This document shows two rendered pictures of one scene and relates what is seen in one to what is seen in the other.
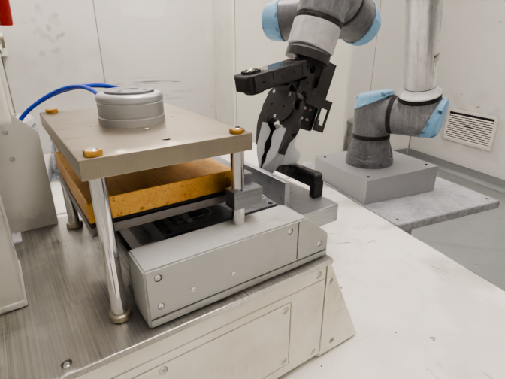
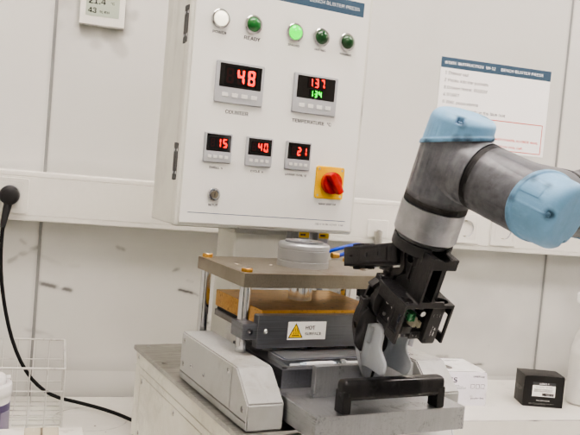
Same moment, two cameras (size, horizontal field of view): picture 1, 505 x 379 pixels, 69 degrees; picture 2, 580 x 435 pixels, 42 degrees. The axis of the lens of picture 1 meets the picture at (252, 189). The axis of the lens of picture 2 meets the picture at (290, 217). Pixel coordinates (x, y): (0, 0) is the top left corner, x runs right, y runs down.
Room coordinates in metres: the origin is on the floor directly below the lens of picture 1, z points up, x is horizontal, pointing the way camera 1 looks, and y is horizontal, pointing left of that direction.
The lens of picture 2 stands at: (0.58, -0.99, 1.24)
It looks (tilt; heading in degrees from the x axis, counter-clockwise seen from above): 3 degrees down; 97
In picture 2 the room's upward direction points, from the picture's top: 5 degrees clockwise
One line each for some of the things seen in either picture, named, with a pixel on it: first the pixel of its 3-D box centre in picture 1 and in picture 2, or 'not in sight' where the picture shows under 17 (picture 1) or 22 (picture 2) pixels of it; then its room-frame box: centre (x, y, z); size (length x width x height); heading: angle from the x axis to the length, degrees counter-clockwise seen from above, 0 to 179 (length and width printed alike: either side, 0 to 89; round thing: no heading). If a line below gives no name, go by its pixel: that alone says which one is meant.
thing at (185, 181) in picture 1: (135, 153); (305, 294); (0.47, 0.15, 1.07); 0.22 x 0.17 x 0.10; 34
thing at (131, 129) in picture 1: (106, 141); (302, 280); (0.46, 0.19, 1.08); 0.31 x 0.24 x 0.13; 34
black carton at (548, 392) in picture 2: not in sight; (539, 387); (0.95, 0.72, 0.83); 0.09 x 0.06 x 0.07; 8
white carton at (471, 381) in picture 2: not in sight; (425, 380); (0.70, 0.65, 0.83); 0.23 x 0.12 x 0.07; 23
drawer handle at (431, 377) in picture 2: (288, 172); (391, 393); (0.60, -0.06, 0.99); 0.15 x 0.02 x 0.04; 34
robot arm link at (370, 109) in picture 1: (375, 111); not in sight; (1.17, -0.39, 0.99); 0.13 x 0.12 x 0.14; 51
